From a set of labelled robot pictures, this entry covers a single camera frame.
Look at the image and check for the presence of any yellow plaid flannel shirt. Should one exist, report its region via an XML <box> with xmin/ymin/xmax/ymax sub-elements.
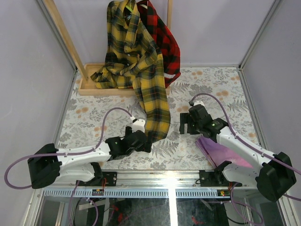
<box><xmin>90</xmin><ymin>0</ymin><xmax>171</xmax><ymax>143</ymax></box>

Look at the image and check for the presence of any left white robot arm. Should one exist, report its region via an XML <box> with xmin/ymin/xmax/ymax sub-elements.
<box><xmin>27</xmin><ymin>126</ymin><xmax>152</xmax><ymax>189</ymax></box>

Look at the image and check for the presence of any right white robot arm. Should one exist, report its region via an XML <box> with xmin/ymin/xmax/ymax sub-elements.
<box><xmin>179</xmin><ymin>103</ymin><xmax>296</xmax><ymax>202</ymax></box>

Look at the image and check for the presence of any red black plaid shirt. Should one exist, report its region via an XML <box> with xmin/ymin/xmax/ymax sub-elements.
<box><xmin>137</xmin><ymin>0</ymin><xmax>181</xmax><ymax>87</ymax></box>

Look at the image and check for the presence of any purple cloth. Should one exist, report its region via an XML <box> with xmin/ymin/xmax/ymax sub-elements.
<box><xmin>195</xmin><ymin>137</ymin><xmax>253</xmax><ymax>169</ymax></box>

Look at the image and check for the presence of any floral patterned table mat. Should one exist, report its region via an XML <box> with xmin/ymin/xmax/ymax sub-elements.
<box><xmin>57</xmin><ymin>67</ymin><xmax>258</xmax><ymax>170</ymax></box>

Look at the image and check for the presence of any wooden clothes rack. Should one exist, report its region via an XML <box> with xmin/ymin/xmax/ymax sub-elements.
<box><xmin>47</xmin><ymin>0</ymin><xmax>167</xmax><ymax>110</ymax></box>

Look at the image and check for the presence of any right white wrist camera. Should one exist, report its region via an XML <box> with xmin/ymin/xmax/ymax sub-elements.
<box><xmin>189</xmin><ymin>101</ymin><xmax>205</xmax><ymax>109</ymax></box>

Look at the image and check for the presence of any aluminium front rail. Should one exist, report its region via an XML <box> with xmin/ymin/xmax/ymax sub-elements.
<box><xmin>36</xmin><ymin>170</ymin><xmax>230</xmax><ymax>199</ymax></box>

